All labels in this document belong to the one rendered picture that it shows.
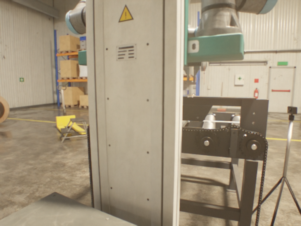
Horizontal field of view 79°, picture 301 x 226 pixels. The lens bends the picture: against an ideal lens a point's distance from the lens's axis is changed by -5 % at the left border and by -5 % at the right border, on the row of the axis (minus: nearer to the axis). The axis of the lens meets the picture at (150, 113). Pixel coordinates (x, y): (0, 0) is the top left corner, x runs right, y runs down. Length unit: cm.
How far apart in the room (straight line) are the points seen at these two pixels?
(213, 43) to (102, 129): 46
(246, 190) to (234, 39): 114
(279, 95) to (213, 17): 1019
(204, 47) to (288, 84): 1031
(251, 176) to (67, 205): 117
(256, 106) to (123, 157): 99
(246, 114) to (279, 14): 1004
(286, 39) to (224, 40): 1049
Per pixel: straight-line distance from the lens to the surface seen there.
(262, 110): 142
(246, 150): 141
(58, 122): 610
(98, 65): 69
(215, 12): 68
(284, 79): 1082
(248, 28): 1087
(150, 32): 60
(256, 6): 78
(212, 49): 63
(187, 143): 145
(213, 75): 1042
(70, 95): 1201
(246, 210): 163
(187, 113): 142
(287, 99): 1090
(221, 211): 164
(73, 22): 102
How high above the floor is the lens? 124
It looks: 8 degrees down
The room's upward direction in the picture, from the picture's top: straight up
